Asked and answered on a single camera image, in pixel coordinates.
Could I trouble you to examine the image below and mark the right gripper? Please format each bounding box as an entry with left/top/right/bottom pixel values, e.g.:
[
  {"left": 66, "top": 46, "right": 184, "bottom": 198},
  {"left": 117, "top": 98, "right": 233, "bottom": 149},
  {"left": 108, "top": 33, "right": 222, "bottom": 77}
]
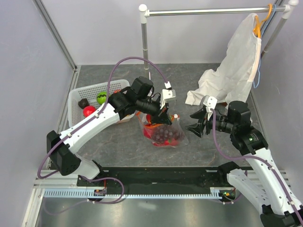
[{"left": 185, "top": 107, "right": 237, "bottom": 138}]

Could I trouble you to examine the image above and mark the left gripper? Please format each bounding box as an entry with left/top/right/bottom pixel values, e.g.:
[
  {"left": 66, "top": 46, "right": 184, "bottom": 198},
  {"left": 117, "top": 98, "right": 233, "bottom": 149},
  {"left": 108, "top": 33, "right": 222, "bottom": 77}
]
[{"left": 136, "top": 97, "right": 172, "bottom": 125}]

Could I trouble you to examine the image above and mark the purple grape bunch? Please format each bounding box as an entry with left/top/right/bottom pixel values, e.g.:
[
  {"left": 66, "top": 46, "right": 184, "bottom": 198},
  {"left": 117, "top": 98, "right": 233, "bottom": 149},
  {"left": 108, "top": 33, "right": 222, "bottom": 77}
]
[{"left": 151, "top": 124, "right": 180, "bottom": 143}]

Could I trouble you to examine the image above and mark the clear zip top bag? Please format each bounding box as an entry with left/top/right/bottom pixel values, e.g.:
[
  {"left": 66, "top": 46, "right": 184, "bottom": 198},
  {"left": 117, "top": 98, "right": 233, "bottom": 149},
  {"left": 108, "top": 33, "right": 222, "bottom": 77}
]
[{"left": 136, "top": 112, "right": 189, "bottom": 148}]

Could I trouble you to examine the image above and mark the red yellow apple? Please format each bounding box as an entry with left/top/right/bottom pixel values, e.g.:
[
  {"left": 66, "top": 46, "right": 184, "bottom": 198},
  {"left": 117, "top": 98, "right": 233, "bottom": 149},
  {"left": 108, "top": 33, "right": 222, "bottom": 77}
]
[{"left": 146, "top": 114, "right": 153, "bottom": 125}]

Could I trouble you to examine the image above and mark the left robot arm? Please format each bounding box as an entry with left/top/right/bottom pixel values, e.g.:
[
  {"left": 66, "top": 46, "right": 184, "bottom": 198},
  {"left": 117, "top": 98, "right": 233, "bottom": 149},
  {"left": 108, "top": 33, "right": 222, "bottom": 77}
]
[{"left": 46, "top": 77, "right": 176, "bottom": 186}]

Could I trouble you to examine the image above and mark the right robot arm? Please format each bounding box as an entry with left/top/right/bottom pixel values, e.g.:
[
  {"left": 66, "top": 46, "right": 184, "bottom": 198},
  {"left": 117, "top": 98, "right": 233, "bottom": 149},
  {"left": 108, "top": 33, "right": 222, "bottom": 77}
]
[{"left": 186, "top": 97, "right": 303, "bottom": 227}]

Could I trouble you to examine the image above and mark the white shirt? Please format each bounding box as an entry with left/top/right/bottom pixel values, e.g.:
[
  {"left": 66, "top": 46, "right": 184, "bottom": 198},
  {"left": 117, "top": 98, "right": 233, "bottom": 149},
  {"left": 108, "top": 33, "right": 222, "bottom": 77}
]
[{"left": 185, "top": 13, "right": 261, "bottom": 105}]

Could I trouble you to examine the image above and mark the green watermelon toy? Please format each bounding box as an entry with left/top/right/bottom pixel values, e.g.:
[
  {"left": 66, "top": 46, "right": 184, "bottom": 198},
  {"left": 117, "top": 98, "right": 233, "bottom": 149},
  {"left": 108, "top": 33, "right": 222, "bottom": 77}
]
[{"left": 96, "top": 91, "right": 110, "bottom": 105}]

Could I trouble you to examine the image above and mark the red tomato toy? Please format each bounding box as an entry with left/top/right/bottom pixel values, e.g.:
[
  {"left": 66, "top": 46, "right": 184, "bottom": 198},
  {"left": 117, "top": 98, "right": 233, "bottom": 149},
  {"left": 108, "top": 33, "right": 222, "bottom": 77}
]
[{"left": 82, "top": 105, "right": 96, "bottom": 118}]

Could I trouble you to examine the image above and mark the dark brown fruit toy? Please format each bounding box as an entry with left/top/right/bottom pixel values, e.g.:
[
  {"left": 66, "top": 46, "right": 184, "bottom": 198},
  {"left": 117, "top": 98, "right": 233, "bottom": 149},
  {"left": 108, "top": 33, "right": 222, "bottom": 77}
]
[{"left": 78, "top": 98, "right": 89, "bottom": 109}]

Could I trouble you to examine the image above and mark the white plastic basket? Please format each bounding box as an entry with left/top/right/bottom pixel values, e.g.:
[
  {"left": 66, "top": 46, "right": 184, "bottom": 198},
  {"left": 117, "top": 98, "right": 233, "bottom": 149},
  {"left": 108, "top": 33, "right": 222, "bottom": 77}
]
[{"left": 68, "top": 79, "right": 134, "bottom": 127}]

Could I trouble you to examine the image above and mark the silver clothes rack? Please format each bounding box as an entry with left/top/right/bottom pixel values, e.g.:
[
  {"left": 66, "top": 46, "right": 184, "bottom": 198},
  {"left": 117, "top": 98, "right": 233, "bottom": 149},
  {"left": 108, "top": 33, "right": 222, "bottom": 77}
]
[{"left": 138, "top": 0, "right": 299, "bottom": 59}]

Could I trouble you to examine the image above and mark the orange hanger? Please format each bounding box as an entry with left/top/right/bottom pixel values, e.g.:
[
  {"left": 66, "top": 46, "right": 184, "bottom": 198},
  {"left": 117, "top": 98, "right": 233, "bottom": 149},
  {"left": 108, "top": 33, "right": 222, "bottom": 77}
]
[{"left": 253, "top": 4, "right": 273, "bottom": 38}]

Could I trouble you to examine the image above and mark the blue hanger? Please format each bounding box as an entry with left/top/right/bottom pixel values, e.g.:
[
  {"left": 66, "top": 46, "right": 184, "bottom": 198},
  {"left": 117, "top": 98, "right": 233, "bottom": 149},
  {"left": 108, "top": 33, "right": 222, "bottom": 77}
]
[{"left": 253, "top": 4, "right": 277, "bottom": 88}]

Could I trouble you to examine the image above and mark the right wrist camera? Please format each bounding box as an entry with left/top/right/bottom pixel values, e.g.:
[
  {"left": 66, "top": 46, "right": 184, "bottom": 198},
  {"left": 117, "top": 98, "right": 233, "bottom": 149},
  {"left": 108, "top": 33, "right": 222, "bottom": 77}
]
[{"left": 202, "top": 95, "right": 218, "bottom": 113}]

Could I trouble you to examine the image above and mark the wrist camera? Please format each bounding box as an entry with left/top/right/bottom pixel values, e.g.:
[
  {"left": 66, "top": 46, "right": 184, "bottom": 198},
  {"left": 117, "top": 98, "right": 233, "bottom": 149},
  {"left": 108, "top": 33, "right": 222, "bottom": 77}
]
[
  {"left": 202, "top": 95, "right": 218, "bottom": 113},
  {"left": 160, "top": 81, "right": 177, "bottom": 109}
]

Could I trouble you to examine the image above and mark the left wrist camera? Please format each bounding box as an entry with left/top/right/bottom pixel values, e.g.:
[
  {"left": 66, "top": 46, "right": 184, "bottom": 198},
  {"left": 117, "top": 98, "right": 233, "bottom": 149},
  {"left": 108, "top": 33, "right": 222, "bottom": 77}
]
[{"left": 160, "top": 81, "right": 177, "bottom": 109}]

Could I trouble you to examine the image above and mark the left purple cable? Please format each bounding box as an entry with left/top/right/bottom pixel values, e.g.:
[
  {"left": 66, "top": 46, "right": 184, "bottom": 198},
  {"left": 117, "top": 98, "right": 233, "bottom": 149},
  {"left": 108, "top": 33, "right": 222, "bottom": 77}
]
[{"left": 37, "top": 56, "right": 168, "bottom": 180}]

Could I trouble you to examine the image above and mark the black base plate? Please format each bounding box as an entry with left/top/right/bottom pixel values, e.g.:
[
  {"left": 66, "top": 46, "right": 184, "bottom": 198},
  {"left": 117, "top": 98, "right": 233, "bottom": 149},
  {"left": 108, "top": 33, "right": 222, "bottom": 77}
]
[{"left": 75, "top": 165, "right": 247, "bottom": 196}]

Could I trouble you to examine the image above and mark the white cable duct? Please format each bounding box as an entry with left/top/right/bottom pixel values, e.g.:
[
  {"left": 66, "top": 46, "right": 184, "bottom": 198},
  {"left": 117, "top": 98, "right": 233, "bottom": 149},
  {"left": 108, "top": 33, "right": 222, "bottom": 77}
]
[{"left": 44, "top": 188, "right": 223, "bottom": 200}]

